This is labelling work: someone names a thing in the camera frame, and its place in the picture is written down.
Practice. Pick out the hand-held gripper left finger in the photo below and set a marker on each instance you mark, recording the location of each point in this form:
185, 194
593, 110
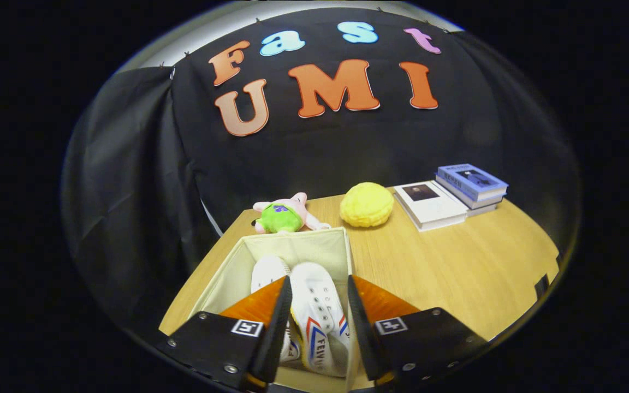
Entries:
273, 333

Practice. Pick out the black backdrop cloth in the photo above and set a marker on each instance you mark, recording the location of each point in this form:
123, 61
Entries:
145, 191

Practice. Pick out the yellow round plush ball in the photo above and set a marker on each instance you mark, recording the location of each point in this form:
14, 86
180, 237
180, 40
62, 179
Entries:
366, 204

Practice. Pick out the cream fabric storage box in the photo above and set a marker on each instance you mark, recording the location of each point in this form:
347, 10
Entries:
303, 245

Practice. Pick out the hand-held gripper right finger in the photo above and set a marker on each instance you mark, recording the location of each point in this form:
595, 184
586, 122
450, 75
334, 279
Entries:
361, 333

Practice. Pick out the pink and green plush toy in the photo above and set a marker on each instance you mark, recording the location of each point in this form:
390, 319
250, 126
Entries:
282, 218

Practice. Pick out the white shoe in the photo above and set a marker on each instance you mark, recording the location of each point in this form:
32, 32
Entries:
268, 270
317, 305

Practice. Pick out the white book with portrait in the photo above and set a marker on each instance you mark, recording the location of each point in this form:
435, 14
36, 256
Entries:
432, 207

